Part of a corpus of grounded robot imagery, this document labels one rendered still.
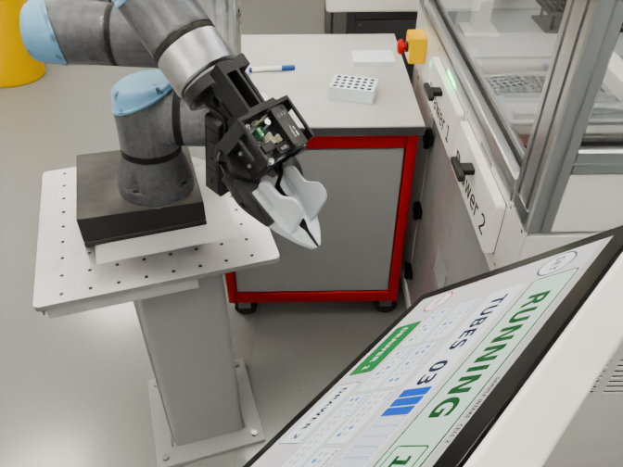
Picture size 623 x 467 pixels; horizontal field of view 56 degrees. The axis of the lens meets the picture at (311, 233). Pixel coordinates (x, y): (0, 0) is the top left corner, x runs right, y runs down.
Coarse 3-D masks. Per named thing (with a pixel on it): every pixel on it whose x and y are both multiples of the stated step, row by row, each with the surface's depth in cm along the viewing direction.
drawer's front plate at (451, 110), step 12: (432, 60) 143; (432, 72) 143; (444, 72) 136; (432, 84) 143; (444, 84) 132; (444, 96) 131; (456, 96) 127; (432, 108) 144; (444, 108) 132; (456, 108) 123; (456, 120) 123; (444, 132) 132; (456, 132) 124; (444, 144) 132
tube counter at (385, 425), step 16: (432, 368) 50; (448, 368) 48; (416, 384) 49; (432, 384) 47; (400, 400) 48; (416, 400) 46; (384, 416) 48; (400, 416) 45; (368, 432) 47; (384, 432) 45; (352, 448) 46; (368, 448) 44; (336, 464) 45; (352, 464) 43
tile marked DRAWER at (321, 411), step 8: (344, 384) 62; (352, 384) 61; (336, 392) 62; (344, 392) 60; (328, 400) 61; (336, 400) 59; (320, 408) 60; (328, 408) 58; (312, 416) 59; (320, 416) 58; (304, 424) 58; (312, 424) 57; (296, 432) 58; (304, 432) 56; (288, 440) 57; (296, 440) 56
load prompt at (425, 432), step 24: (528, 288) 53; (552, 288) 50; (528, 312) 48; (504, 336) 47; (480, 360) 45; (504, 360) 43; (456, 384) 44; (480, 384) 42; (432, 408) 43; (456, 408) 41; (408, 432) 42; (432, 432) 40; (384, 456) 41; (408, 456) 39
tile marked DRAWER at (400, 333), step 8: (400, 328) 68; (408, 328) 66; (392, 336) 67; (400, 336) 65; (384, 344) 67; (392, 344) 65; (376, 352) 66; (384, 352) 64; (368, 360) 65; (376, 360) 63; (360, 368) 64; (368, 368) 62
